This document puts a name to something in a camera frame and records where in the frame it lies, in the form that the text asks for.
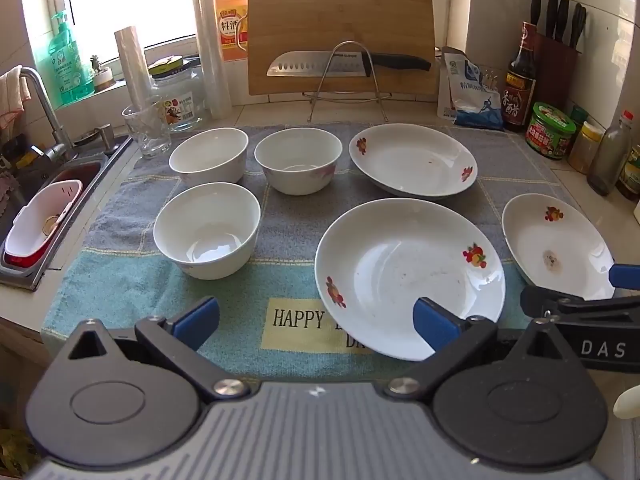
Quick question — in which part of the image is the stainless steel sink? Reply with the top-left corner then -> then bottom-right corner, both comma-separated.
0,132 -> 133,291

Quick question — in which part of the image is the grey and teal kitchen towel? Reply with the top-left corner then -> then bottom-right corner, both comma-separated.
40,122 -> 576,381

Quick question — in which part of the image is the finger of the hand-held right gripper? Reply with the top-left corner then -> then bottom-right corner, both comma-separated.
607,262 -> 640,291
520,285 -> 640,322

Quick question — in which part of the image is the metal wire rack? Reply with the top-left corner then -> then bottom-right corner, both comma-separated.
301,40 -> 393,122

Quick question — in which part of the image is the small plastic wrap roll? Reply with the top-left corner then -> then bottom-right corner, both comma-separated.
114,26 -> 151,111

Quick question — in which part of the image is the bamboo cutting board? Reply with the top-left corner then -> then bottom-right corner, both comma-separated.
247,0 -> 436,97

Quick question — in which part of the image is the white and blue salt bag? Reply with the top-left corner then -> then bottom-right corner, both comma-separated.
436,46 -> 506,132

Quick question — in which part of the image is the green-labelled bottle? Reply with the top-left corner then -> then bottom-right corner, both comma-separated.
615,142 -> 640,201

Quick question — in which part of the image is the green-lidded sauce jar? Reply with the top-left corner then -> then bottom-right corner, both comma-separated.
524,102 -> 577,160

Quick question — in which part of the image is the yellow-lidded spice jar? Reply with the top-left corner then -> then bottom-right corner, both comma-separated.
567,121 -> 605,175

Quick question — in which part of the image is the small potted plant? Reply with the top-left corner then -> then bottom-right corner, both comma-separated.
89,55 -> 117,93

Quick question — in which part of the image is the glass storage jar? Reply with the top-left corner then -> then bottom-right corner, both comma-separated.
147,54 -> 206,133

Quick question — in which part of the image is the glass bottle with red cap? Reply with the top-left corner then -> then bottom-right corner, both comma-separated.
586,109 -> 635,196

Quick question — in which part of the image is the brown knife block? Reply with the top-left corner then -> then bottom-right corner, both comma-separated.
530,30 -> 581,111

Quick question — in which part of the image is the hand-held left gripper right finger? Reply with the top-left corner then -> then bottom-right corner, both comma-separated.
382,296 -> 581,402

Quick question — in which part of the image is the clear drinking glass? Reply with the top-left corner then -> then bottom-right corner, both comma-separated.
121,102 -> 172,160

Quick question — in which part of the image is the pink cloth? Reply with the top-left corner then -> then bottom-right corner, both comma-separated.
0,71 -> 32,131

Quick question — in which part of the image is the stained white fruit-print plate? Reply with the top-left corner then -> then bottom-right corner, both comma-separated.
501,193 -> 617,302

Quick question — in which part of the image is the metal sink fixture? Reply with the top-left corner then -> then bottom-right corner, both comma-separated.
75,122 -> 117,148

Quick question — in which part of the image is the metal faucet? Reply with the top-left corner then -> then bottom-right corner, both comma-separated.
19,66 -> 76,161

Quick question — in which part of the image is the dark vinegar bottle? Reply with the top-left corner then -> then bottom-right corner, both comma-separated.
502,21 -> 538,133

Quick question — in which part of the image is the white bowl with pink flowers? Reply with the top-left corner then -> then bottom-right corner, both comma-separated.
254,127 -> 344,196

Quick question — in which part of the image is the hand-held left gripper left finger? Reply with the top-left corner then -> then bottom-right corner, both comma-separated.
65,296 -> 251,404

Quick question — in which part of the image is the orange cooking wine bottle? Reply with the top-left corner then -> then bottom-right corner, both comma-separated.
214,0 -> 251,63

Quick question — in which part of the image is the white plate with fruit print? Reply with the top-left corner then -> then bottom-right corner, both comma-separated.
314,197 -> 506,362
348,123 -> 479,200

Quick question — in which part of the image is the white and red drainer basket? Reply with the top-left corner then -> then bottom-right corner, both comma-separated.
2,179 -> 85,270

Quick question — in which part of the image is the large plastic wrap roll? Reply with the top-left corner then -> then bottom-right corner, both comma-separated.
191,0 -> 233,120

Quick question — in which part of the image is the green dish soap bottle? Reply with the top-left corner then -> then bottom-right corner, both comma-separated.
47,10 -> 96,108

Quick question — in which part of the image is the white ceramic bowl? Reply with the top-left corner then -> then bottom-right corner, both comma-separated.
168,127 -> 249,186
152,181 -> 262,281

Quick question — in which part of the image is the black-handled santoku knife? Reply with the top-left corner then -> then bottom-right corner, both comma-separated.
266,50 -> 432,78

